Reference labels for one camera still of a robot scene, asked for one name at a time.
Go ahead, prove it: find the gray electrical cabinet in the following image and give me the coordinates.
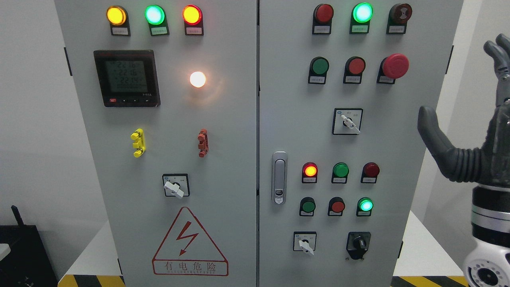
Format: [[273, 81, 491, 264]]
[[55, 0, 463, 287]]

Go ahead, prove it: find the white rotary switch left door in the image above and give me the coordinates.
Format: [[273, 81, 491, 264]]
[[162, 174, 190, 199]]

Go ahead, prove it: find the silver door handle lock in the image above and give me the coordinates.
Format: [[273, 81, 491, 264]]
[[271, 151, 288, 204]]

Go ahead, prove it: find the black box with antenna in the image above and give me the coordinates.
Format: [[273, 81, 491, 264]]
[[0, 205, 58, 287]]

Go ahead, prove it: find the green indicator light top left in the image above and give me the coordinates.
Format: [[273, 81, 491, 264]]
[[144, 5, 169, 36]]

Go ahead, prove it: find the red indicator light top left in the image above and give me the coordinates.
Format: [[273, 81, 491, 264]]
[[182, 5, 204, 36]]

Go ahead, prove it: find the yellow indicator light top left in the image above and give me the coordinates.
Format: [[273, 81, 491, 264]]
[[106, 5, 131, 36]]

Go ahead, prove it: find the green push button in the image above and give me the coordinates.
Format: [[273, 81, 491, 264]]
[[308, 57, 330, 84], [299, 197, 316, 216]]

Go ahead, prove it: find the red push button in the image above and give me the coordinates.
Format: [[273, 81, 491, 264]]
[[343, 56, 366, 84], [328, 197, 345, 216]]

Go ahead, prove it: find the red push button lower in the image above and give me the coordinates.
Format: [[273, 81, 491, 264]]
[[328, 197, 345, 216]]

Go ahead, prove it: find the white glowing lamp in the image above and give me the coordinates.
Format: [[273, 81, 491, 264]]
[[189, 71, 206, 88]]

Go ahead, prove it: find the lit red indicator light middle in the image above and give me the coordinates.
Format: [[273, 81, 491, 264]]
[[301, 162, 318, 183]]

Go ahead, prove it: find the gray robotic right hand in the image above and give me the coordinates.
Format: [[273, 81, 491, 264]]
[[417, 34, 510, 188]]

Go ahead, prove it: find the red indicator light top right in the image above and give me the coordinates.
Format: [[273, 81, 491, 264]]
[[312, 4, 334, 35]]

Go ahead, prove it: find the black digital power meter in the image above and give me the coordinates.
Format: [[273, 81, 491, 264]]
[[94, 50, 161, 107]]

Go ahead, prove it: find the yellow terminal handle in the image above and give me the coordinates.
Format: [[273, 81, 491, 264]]
[[130, 128, 146, 158]]

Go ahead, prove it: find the gray rotary switch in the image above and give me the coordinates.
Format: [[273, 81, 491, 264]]
[[332, 108, 363, 136]]

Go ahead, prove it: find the red electrical warning sticker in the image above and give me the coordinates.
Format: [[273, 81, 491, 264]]
[[152, 206, 228, 276]]

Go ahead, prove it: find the green indicator light middle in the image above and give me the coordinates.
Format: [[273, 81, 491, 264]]
[[331, 162, 349, 184]]

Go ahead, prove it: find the white rotary switch lower right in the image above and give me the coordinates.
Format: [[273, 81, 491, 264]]
[[293, 231, 317, 256]]

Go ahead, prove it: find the green push button upper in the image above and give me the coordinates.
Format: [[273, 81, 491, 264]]
[[308, 57, 330, 84]]

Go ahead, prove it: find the lit green indicator light lower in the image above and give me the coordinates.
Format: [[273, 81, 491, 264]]
[[356, 197, 373, 217]]

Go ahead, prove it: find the black rotary switch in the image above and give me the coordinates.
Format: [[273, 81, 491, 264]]
[[346, 232, 371, 260]]

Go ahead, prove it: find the dark red buzzer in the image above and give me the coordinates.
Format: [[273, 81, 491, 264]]
[[386, 3, 413, 34]]

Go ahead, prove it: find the green indicator light top right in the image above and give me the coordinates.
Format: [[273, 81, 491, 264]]
[[349, 2, 373, 34]]

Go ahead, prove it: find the red terminal handle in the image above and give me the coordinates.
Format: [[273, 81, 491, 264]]
[[197, 129, 209, 158]]

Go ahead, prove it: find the red emergency stop button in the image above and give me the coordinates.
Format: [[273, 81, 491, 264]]
[[377, 53, 410, 84]]

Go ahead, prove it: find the red push button upper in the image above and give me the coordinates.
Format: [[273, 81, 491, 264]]
[[343, 56, 366, 84]]

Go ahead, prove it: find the green push button lower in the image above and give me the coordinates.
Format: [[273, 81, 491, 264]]
[[299, 197, 316, 216]]

